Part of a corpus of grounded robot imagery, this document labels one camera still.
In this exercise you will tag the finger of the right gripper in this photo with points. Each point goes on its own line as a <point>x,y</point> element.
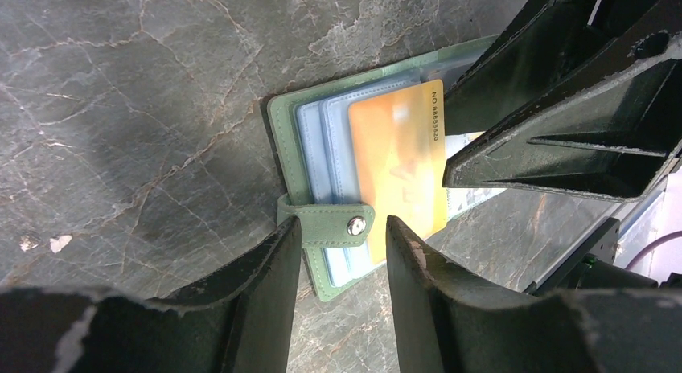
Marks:
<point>545,42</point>
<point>607,130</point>

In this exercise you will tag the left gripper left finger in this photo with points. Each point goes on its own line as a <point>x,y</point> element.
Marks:
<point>236,319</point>

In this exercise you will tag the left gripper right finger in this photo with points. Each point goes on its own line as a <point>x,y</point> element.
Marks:
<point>448,319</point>

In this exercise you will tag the gold card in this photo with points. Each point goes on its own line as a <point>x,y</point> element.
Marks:
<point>400,156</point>

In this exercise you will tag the green card holder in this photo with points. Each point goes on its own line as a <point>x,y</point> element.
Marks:
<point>335,259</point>

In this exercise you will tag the silver VIP card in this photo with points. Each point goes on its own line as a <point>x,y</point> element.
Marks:
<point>460,200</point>

